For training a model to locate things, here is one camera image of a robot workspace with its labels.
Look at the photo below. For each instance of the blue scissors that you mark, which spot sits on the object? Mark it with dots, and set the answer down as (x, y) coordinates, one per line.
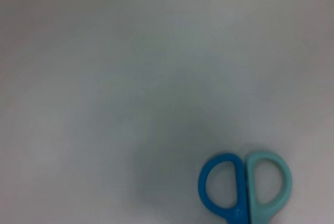
(241, 195)

